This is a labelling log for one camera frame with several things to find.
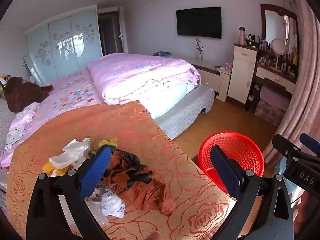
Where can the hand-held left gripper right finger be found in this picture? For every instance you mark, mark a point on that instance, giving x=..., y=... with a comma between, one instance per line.
x=225, y=172

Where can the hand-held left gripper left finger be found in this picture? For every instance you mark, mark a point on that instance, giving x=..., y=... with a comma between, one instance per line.
x=100, y=170

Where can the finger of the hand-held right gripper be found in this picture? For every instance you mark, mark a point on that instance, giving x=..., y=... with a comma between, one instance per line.
x=311, y=142
x=283, y=145

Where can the green yellow knit cloth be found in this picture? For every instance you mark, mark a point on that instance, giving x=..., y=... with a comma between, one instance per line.
x=107, y=143

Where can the red plastic basket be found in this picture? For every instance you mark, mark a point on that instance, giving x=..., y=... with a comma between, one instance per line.
x=246, y=152

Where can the clear printed plastic wrapper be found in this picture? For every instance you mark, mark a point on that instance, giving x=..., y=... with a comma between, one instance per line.
x=110, y=200

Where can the white tissue paper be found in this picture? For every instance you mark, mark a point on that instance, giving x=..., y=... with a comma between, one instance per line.
x=72, y=152

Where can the clear plastic bag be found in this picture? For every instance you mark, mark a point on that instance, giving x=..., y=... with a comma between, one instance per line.
x=101, y=217

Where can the brown plastic bag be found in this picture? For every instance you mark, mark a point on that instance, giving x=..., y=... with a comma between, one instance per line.
x=147, y=192

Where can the person's left hand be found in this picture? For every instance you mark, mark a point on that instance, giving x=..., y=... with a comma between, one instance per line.
x=153, y=236

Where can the patterned storage box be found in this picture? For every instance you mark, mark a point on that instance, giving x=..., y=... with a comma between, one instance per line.
x=268, y=113

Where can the dark stool with purple cushion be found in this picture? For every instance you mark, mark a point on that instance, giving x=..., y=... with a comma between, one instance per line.
x=273, y=95

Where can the orange rose-patterned tablecloth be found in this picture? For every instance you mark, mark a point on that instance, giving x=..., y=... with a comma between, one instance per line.
x=75, y=120

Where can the brown vanity dresser with mirror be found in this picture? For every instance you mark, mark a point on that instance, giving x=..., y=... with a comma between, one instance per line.
x=275, y=76

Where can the grey covered bed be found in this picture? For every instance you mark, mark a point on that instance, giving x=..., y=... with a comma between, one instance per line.
x=185, y=115

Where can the pink curtain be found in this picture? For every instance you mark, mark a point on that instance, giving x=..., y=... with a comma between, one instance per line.
x=305, y=67

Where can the tall cream cabinet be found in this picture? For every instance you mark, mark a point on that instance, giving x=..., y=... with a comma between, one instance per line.
x=243, y=72

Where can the pink floral bedsheet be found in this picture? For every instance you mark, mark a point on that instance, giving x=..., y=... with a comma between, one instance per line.
x=72, y=90

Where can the pink printed pillow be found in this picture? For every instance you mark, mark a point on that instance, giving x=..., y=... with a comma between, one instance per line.
x=20, y=125

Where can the light blue pillow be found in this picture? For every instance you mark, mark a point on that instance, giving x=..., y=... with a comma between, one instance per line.
x=165, y=100

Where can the low cream cabinet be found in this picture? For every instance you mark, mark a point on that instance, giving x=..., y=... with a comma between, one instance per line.
x=212, y=77

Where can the small pink toy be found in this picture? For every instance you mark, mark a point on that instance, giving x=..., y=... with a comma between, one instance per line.
x=228, y=66

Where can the round white makeup mirror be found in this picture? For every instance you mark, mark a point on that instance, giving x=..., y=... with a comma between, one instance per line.
x=278, y=46

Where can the small stack of books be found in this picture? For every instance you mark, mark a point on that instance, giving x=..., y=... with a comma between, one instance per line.
x=220, y=68

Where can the row of cosmetic bottles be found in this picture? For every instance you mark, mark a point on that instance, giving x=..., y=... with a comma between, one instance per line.
x=262, y=45

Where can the pink duvet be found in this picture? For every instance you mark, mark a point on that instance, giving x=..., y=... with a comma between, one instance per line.
x=140, y=75

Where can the brown plush toy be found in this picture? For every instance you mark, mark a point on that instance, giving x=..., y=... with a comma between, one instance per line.
x=22, y=92

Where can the pink thermos bottle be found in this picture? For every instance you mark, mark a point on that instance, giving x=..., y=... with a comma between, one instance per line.
x=241, y=36

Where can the pink rose in vase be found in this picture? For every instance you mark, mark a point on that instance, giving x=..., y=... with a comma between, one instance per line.
x=200, y=52

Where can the yellow plush toy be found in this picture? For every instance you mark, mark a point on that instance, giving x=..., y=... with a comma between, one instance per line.
x=3, y=82

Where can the glass sliding-door wardrobe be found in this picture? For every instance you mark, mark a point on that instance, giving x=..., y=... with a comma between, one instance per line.
x=62, y=42

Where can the white room door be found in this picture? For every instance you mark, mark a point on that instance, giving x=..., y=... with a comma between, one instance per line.
x=122, y=30

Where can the black wall television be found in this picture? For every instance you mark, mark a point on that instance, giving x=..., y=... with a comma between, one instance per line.
x=198, y=22

